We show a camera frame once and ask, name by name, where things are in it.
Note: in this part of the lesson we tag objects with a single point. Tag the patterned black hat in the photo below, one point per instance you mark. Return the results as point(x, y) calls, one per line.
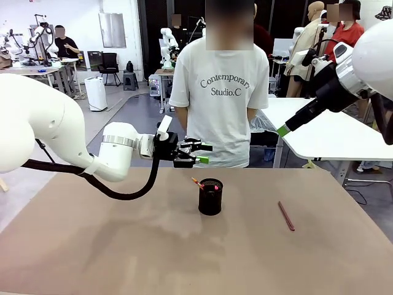
point(383, 13)

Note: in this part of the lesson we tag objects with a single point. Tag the black mesh pen holder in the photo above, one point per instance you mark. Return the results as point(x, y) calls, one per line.
point(210, 201)

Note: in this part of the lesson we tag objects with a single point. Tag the dark red pen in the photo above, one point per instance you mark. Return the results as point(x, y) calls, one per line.
point(286, 216)

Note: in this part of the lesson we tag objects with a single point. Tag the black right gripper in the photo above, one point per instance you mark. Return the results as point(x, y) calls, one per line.
point(333, 92)

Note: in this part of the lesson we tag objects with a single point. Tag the white air purifier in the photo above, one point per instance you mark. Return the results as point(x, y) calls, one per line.
point(95, 92)

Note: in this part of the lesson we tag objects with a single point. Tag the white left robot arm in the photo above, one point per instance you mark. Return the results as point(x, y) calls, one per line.
point(46, 123)

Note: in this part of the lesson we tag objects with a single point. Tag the white-legged work table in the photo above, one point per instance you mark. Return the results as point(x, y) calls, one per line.
point(30, 71)

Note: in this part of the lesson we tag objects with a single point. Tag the blue bin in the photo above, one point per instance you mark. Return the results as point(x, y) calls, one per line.
point(269, 154)

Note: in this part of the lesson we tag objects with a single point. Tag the black bag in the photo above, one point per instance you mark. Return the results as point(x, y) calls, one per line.
point(129, 66)

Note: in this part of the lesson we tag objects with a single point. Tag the person left forearm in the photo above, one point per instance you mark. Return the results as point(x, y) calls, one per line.
point(250, 114)

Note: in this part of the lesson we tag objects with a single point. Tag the yellow pencil pink eraser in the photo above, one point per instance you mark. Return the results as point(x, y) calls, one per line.
point(198, 183)

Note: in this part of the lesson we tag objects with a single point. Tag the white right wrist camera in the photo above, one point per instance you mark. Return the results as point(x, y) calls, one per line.
point(299, 58)

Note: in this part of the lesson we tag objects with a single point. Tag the person in white t-shirt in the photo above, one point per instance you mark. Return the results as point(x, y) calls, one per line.
point(221, 123)

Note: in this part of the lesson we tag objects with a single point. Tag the black office chair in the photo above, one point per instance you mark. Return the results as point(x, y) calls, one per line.
point(109, 66)

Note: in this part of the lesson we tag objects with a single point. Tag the dark grey stool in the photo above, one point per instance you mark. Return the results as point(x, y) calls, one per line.
point(130, 81)

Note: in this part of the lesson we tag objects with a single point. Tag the person in black shirt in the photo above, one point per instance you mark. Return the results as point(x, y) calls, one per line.
point(66, 44)

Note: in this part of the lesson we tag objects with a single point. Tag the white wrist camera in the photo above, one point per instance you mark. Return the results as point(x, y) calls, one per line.
point(165, 126)
point(299, 58)

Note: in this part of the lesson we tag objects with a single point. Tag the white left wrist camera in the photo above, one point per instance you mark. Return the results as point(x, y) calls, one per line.
point(165, 126)

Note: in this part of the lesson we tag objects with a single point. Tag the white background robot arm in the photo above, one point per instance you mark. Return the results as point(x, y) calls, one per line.
point(167, 46)

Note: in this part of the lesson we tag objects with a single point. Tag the white desk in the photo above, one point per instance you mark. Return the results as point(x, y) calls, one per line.
point(331, 129)

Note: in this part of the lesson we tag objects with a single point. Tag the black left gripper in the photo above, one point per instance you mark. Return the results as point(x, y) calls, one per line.
point(165, 147)

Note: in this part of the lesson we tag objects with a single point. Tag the clear plastic bag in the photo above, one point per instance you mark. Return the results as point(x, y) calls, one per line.
point(264, 121)

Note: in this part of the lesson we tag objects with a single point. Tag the brown-top robot table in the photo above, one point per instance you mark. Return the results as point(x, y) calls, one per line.
point(164, 72)

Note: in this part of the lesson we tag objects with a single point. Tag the mannequin in beige coat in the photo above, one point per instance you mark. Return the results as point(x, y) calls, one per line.
point(305, 46)

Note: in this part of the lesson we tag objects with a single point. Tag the lit computer tower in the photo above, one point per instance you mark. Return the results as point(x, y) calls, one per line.
point(154, 86)

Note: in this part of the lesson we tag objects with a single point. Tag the person right forearm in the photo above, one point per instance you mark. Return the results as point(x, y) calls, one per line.
point(182, 118)

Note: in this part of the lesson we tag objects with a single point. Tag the person in dark red shirt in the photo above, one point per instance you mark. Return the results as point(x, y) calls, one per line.
point(262, 38)

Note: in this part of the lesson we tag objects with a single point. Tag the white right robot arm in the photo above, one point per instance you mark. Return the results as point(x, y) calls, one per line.
point(377, 46)

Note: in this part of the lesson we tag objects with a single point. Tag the metal wall panel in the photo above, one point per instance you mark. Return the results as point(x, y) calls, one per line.
point(112, 30)

